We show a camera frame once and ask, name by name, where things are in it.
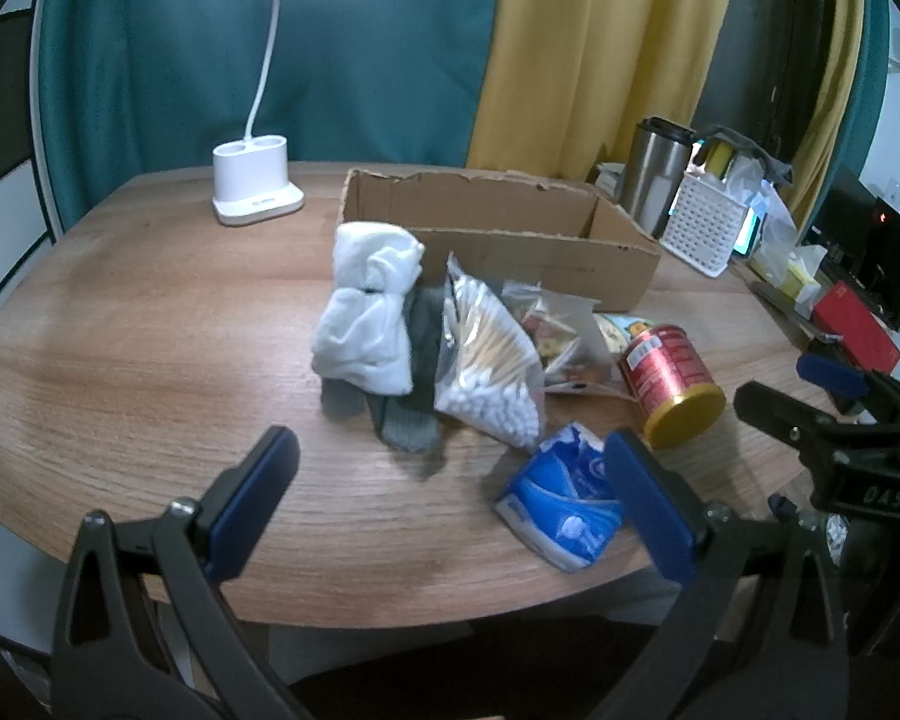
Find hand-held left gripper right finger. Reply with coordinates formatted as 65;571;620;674
592;429;848;720

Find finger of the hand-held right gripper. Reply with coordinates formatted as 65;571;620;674
733;381;852;470
795;341;900;432

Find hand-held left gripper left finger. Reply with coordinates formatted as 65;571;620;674
49;426;323;720

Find blue tissue packet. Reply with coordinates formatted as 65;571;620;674
493;422;631;573

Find red can yellow lid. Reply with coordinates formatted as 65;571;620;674
618;324;727;449

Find clear zip snack bag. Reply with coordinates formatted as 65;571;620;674
502;279;635;398

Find grey socks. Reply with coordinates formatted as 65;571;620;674
321;286;451;455

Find cotton swab bag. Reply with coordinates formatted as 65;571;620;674
433;253;548;455

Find white socks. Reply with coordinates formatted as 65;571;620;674
311;221;426;396

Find cardboard box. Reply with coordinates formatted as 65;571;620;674
335;169;662;314

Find red box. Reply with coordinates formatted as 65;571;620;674
811;281;900;376

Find dark flat strip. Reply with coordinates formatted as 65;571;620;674
750;281;845;346

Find yellow box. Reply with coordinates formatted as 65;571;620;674
750;244;826;316

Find black monitor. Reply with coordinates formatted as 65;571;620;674
806;161;900;332

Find phone with lit screen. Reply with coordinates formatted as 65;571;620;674
733;208;763;257

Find clear plastic bag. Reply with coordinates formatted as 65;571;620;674
724;157;797;271

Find white perforated basket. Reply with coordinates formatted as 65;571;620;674
658;171;755;276

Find yellow sponge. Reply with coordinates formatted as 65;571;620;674
701;139;737;177

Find steel tumbler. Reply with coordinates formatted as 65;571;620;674
616;117;697;239

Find teal curtain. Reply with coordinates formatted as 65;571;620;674
34;0;507;218
817;0;890;220

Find small white box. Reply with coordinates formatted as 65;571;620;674
592;161;627;200

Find white desk lamp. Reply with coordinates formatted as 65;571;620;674
211;0;380;227

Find yellow curtain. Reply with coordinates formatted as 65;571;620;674
465;0;863;218

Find grey bag strap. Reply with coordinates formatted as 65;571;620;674
694;124;796;185

